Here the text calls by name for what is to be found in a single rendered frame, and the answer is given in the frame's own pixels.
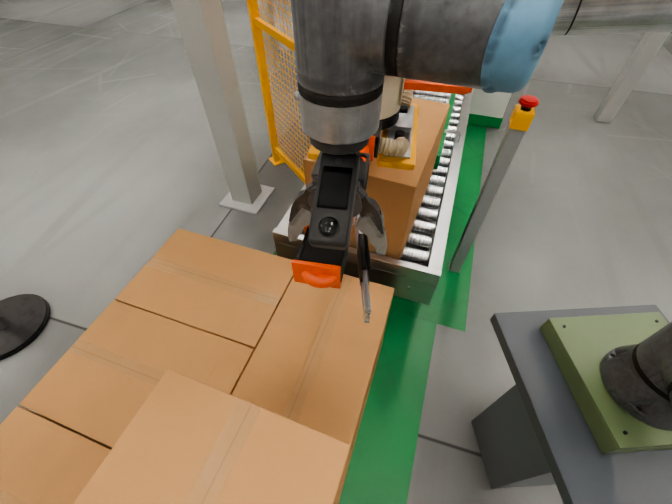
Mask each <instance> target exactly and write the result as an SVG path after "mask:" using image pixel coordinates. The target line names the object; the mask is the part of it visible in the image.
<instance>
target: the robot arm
mask: <svg viewBox="0 0 672 504"><path fill-rule="evenodd" d="M291 11H292V23H293V35H294V47H295V59H296V71H297V83H298V91H296V92H295V94H294V99H295V100H296V101H299V105H300V117H301V128H302V129H303V131H304V132H305V134H306V135H308V136H309V137H310V142H311V144H312V145H313V146H314V147H315V148H316V149H317V150H319V151H320V153H319V155H318V158H317V160H316V163H315V166H314V168H313V171H312V173H311V177H312V180H313V181H312V182H310V183H309V184H308V185H307V187H306V189H304V190H301V191H300V192H299V193H298V194H297V195H296V197H295V199H294V202H293V204H292V207H291V211H290V217H289V224H288V237H289V241H290V242H296V241H297V239H298V236H299V235H300V234H302V232H303V229H304V227H306V226H308V225H310V227H309V233H308V242H309V243H310V244H311V246H313V247H317V248H326V249H335V250H347V249H348V248H349V242H350V235H351V228H352V221H353V217H355V216H357V215H359V214H360V216H359V218H358V222H357V228H358V229H359V231H360V232H362V233H364V234H365V235H367V236H368V238H369V241H370V244H372V245H373V246H374V247H375V249H376V250H375V252H376V253H377V254H380V255H382V256H383V255H385V254H386V250H387V236H386V231H385V228H384V215H383V212H382V210H381V209H380V206H379V204H378V203H377V201H376V200H375V199H373V198H371V197H369V196H368V194H367V193H366V189H367V184H368V174H369V163H370V153H362V152H359V151H360V150H362V149H363V148H365V147H366V146H367V144H368V142H369V138H370V137H371V136H373V135H374V134H375V133H376V132H377V130H378V128H379V121H380V113H381V104H382V95H383V84H384V76H385V75H386V76H395V77H401V78H408V79H414V80H421V81H428V82H434V83H441V84H448V85H454V86H461V87H468V88H474V89H481V90H483V91H484V92H485V93H494V92H505V93H515V92H518V91H520V90H522V89H523V88H524V87H525V86H526V85H527V84H528V82H529V81H530V79H531V77H532V75H533V73H534V71H535V69H536V67H537V65H538V63H539V60H540V58H541V56H542V54H543V51H544V49H545V47H546V44H547V42H548V40H549V37H550V35H583V34H617V33H650V32H672V0H291ZM362 157H365V158H366V162H365V161H364V160H363V158H362ZM363 188H364V189H363ZM600 373H601V378H602V381H603V383H604V385H605V387H606V389H607V391H608V392H609V394H610V395H611V396H612V398H613V399H614V400H615V401H616V402H617V404H618V405H619V406H620V407H622V408H623V409H624V410H625V411H626V412H627V413H629V414H630V415H631V416H633V417H634V418H636V419H637V420H639V421H641V422H643V423H645V424H647V425H649V426H651V427H654V428H657V429H661V430H667V431H672V321H671V322H670V323H669V324H667V325H666V326H664V327H663V328H661V329H660V330H658V331H657V332H655V333H654V334H652V335H651V336H649V337H648V338H646V339H645V340H644V341H642V342H641V343H639V344H633V345H625V346H620V347H617V348H615V349H613V350H611V351H610V352H608V353H607V354H606V355H605V356H604V357H603V359H602V361H601V364H600ZM653 390H654V391H653Z"/></svg>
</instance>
